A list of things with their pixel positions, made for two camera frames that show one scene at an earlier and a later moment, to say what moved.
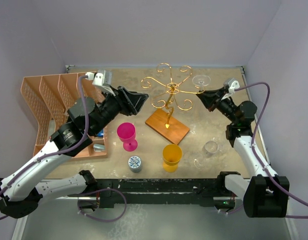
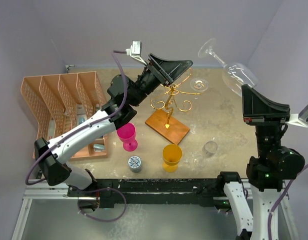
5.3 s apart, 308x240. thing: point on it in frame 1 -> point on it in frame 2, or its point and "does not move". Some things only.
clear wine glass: [211, 147] does not move
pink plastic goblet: [126, 132] does not move
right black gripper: [210, 98] -> [257, 109]
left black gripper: [130, 102] -> [168, 71]
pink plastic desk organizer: [48, 98] does not move
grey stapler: [98, 147] does not move
